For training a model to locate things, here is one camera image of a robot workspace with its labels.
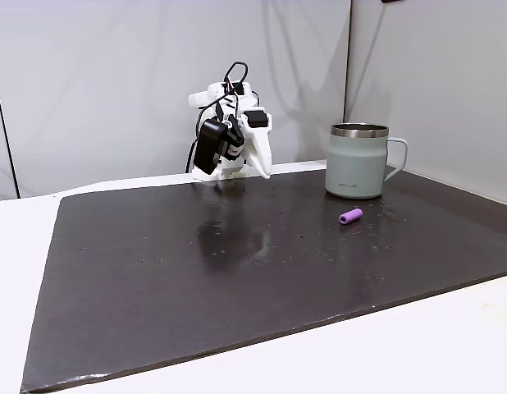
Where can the pale green steel mug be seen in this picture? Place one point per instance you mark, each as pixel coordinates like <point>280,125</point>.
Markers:
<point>354,166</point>

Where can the purple pen grip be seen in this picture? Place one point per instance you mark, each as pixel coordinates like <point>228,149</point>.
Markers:
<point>351,216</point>

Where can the black camera box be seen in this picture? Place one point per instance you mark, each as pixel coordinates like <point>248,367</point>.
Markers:
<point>208,145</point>

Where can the black object on wall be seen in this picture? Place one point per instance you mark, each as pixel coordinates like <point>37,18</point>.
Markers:
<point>392,1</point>

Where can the dark brown table mat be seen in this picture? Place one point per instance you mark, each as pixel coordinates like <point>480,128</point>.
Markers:
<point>245,279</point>

